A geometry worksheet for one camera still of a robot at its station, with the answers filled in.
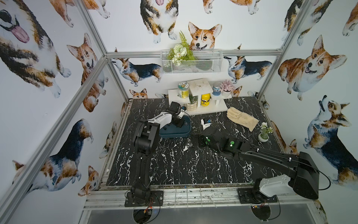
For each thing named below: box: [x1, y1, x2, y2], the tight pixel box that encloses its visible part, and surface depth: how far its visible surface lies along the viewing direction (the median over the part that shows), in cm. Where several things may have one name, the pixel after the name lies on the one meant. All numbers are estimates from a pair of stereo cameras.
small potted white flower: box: [258, 121, 274, 143], surface depth 94 cm
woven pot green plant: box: [186, 93, 199, 112], surface depth 112 cm
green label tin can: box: [178, 81, 190, 99], surface depth 99 cm
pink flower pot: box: [220, 79, 236, 98], surface depth 97 cm
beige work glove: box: [226, 106, 260, 133], surface depth 109 cm
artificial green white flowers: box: [166, 30, 196, 66], surface depth 82 cm
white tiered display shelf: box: [167, 77, 233, 116], surface depth 109 cm
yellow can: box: [200, 93, 211, 106], surface depth 112 cm
